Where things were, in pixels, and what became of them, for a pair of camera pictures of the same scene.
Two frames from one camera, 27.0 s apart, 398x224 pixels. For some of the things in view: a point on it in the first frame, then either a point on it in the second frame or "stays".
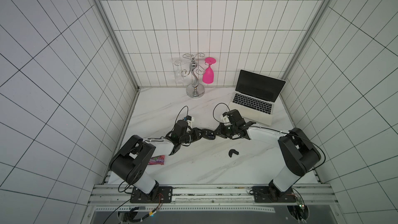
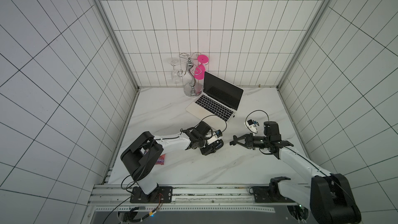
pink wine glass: (208, 75) to (199, 71)
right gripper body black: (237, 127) to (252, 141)
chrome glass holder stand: (195, 91) stays
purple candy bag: (158, 159) stays
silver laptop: (255, 95) to (218, 103)
